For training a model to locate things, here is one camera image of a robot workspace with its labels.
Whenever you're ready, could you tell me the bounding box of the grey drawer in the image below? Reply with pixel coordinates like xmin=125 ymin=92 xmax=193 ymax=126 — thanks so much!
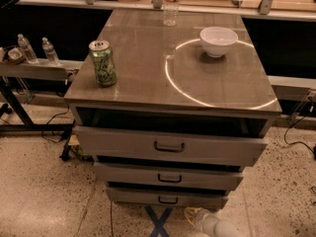
xmin=94 ymin=156 xmax=243 ymax=191
xmin=75 ymin=107 xmax=267 ymax=166
xmin=106 ymin=182 xmax=228 ymax=210

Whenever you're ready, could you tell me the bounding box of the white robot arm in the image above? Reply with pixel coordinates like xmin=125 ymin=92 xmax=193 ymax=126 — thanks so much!
xmin=184 ymin=207 xmax=246 ymax=237

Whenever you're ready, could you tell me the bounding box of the grey drawer cabinet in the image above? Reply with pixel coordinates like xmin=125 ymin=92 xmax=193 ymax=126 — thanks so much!
xmin=63 ymin=9 xmax=283 ymax=212

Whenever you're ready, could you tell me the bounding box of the grey right bench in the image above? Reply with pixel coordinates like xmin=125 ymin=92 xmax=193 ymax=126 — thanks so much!
xmin=267 ymin=75 xmax=316 ymax=123

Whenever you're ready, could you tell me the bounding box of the white ceramic bowl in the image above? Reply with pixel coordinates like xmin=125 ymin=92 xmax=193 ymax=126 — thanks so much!
xmin=199 ymin=27 xmax=238 ymax=57

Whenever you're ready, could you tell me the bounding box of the green soda can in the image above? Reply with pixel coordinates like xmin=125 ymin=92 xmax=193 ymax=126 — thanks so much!
xmin=89 ymin=39 xmax=117 ymax=87

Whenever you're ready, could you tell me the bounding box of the right plastic water bottle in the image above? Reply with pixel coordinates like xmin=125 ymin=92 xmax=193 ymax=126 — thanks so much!
xmin=42 ymin=38 xmax=60 ymax=66

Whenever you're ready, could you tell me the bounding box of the plastic water bottle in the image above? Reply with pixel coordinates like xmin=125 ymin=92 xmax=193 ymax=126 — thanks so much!
xmin=42 ymin=38 xmax=60 ymax=66
xmin=18 ymin=34 xmax=39 ymax=64

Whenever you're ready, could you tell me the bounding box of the clear bottle on cabinet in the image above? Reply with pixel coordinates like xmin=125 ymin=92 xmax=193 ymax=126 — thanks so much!
xmin=163 ymin=0 xmax=180 ymax=27

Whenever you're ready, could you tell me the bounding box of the grey side table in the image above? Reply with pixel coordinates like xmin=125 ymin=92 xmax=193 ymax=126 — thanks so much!
xmin=0 ymin=58 xmax=84 ymax=134

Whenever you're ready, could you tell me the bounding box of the left plastic water bottle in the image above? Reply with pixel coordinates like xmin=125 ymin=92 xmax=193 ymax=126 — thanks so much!
xmin=18 ymin=34 xmax=39 ymax=64

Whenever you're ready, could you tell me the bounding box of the small round dish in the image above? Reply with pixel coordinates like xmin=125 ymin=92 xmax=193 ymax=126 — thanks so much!
xmin=2 ymin=45 xmax=25 ymax=65

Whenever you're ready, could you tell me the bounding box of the black cable right floor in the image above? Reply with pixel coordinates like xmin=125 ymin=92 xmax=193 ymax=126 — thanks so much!
xmin=283 ymin=114 xmax=316 ymax=161

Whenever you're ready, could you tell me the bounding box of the black cable floor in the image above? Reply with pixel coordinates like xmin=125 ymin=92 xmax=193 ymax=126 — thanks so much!
xmin=283 ymin=114 xmax=316 ymax=161
xmin=40 ymin=106 xmax=72 ymax=144

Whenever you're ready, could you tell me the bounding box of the black cable left floor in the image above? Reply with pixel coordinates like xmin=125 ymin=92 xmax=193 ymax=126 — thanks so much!
xmin=40 ymin=106 xmax=72 ymax=144

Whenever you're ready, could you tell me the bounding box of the grey back shelf rail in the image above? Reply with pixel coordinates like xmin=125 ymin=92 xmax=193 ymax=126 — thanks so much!
xmin=16 ymin=0 xmax=316 ymax=23

